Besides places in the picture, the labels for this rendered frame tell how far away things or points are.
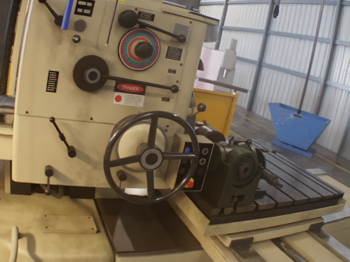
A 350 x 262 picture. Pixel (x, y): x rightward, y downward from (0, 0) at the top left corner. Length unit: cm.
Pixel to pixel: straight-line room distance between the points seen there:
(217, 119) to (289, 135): 337
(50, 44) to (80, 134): 39
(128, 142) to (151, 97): 23
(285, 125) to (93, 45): 663
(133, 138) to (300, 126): 644
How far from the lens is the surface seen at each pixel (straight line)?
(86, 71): 115
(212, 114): 441
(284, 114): 754
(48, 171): 130
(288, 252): 202
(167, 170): 145
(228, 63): 743
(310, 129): 740
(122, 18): 118
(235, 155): 154
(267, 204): 180
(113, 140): 107
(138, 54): 117
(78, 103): 125
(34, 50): 121
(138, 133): 122
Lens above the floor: 171
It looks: 13 degrees down
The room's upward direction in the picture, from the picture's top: 13 degrees clockwise
